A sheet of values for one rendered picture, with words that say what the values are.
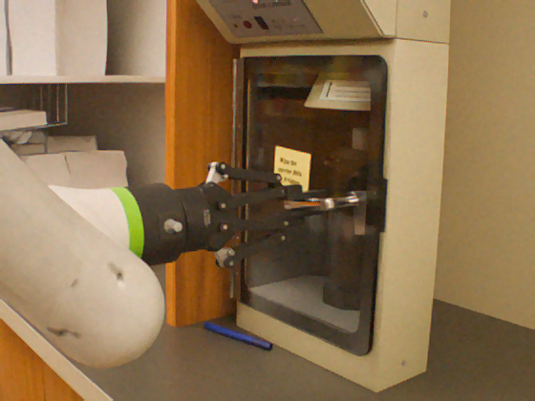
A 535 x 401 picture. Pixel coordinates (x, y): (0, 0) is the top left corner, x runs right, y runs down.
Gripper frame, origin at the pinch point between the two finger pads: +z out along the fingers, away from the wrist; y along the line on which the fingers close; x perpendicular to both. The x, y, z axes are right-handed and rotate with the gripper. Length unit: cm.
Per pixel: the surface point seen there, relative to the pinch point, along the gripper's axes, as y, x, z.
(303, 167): 4.7, 3.6, 4.1
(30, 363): -28, 55, -22
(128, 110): 27, 139, 48
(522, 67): 19, -7, 49
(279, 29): 24.1, 3.2, 1.3
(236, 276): -12.5, 22.0, 4.2
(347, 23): 22.3, -9.7, 1.3
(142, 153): 11, 131, 48
